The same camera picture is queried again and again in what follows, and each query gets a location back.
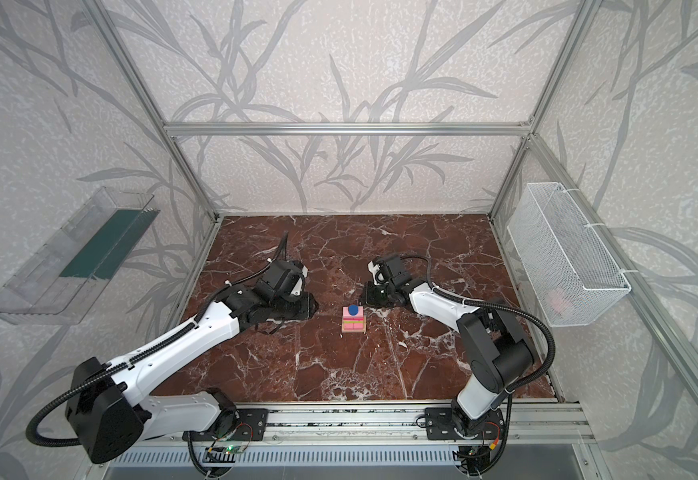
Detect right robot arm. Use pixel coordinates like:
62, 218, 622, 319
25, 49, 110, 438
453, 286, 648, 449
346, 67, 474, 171
360, 254, 557, 431

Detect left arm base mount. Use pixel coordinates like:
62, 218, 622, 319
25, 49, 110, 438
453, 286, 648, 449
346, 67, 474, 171
207, 408, 269, 442

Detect aluminium frame crossbar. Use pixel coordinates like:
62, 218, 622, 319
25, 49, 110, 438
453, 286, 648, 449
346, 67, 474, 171
164, 122, 530, 137

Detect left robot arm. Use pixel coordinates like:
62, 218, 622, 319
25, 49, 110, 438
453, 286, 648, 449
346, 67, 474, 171
25, 260, 318, 464

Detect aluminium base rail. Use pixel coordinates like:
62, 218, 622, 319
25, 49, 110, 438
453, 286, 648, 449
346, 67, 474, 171
129, 395, 595, 447

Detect light pink long block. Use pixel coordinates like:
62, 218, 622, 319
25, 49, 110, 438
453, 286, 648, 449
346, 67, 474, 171
343, 305, 364, 321

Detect clear plastic wall tray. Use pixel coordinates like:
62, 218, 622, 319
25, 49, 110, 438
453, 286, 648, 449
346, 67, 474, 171
0, 187, 160, 325

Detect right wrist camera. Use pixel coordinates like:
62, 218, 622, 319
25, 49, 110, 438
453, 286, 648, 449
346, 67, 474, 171
368, 261, 382, 285

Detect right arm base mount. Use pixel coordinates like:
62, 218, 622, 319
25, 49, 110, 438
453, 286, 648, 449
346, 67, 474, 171
414, 407, 505, 443

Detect pink item in basket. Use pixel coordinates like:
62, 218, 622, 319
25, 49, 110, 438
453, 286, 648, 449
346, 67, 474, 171
547, 289, 573, 316

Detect white wire basket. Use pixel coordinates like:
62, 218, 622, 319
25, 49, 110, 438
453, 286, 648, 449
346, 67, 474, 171
507, 182, 631, 327

